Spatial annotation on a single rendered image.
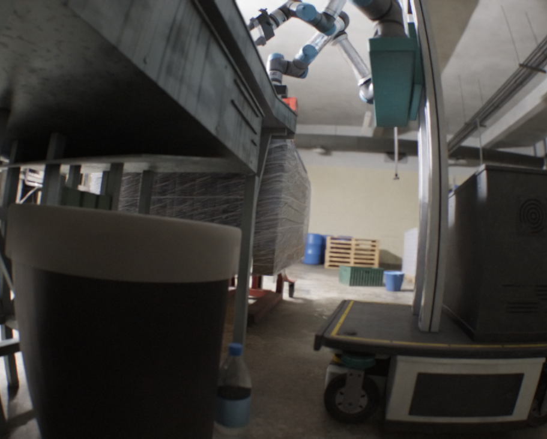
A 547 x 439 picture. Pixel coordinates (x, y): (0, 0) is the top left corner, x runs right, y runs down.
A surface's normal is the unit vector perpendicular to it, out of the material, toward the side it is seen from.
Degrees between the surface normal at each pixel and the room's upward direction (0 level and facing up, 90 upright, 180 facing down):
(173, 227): 90
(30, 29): 180
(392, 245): 90
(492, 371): 90
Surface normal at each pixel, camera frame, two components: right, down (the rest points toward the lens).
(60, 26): -0.08, 0.99
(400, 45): -0.33, -0.10
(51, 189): 0.98, 0.07
